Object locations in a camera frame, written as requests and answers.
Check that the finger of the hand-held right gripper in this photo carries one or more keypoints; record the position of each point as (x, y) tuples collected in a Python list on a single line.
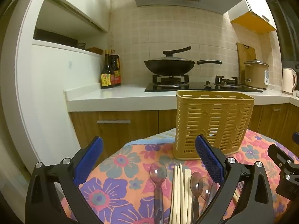
[(283, 158), (295, 138)]

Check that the white wall cabinet yellow underside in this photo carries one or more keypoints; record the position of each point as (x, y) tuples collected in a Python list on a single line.
[(254, 19)]

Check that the pale pink electric kettle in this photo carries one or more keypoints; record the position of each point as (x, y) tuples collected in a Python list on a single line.
[(288, 81)]

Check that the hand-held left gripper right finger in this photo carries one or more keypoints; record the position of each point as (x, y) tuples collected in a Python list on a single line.
[(209, 161)]

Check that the dark window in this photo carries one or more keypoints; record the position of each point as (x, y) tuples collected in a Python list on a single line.
[(288, 32)]

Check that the beige rice cooker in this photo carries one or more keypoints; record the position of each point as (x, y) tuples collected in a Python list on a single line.
[(255, 74)]

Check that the dark soy sauce bottle red label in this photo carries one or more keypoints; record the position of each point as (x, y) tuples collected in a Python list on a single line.
[(117, 72)]

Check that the floral orange tablecloth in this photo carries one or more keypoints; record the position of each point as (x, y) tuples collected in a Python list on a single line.
[(130, 158)]

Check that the small metal pot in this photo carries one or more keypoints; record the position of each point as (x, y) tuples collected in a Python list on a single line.
[(81, 46)]

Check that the black glass gas stove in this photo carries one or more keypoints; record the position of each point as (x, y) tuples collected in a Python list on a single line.
[(198, 87)]

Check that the wooden base cabinet white countertop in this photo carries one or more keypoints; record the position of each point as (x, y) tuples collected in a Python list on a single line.
[(130, 98)]

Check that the yellow slatted plastic utensil basket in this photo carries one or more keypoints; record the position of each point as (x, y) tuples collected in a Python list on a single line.
[(210, 112)]

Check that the black wok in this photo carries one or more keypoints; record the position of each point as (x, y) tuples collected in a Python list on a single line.
[(168, 68)]

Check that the dark soy sauce bottle yellow label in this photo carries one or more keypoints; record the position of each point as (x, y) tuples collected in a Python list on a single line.
[(106, 77)]

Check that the bundle of pale chopsticks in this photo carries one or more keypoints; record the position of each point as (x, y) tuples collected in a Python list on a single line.
[(177, 191)]

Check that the black wok lid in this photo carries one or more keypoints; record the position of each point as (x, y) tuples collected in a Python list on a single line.
[(168, 57)]

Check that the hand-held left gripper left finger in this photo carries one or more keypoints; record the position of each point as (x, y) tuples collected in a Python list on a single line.
[(90, 161)]

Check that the single pale wooden chopstick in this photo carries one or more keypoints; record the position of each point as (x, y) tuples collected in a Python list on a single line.
[(236, 196)]

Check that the clear plastic spoon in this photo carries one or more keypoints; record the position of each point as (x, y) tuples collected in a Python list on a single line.
[(205, 189), (158, 172), (195, 182)]

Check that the dark flat tray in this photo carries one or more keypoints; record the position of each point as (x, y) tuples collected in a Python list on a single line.
[(56, 38)]

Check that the wooden cutting board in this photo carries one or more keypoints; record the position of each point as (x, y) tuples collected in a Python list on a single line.
[(244, 53)]

